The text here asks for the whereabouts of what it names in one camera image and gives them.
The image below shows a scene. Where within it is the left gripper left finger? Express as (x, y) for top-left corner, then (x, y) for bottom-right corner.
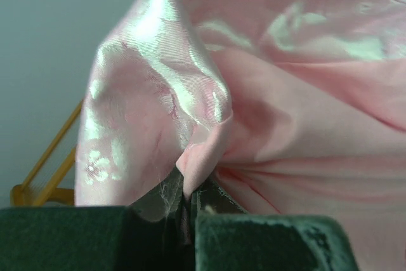
(1, 170), (190, 270)

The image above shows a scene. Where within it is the wooden shelf rack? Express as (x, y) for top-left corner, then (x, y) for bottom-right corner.
(10, 102), (82, 207)

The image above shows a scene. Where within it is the pink pillow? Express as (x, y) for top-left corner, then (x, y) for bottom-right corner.
(177, 48), (405, 270)

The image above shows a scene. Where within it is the pink satin pillowcase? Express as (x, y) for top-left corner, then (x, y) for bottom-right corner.
(75, 0), (405, 206)

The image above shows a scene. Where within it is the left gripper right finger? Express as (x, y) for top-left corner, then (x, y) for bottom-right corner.
(192, 180), (359, 270)

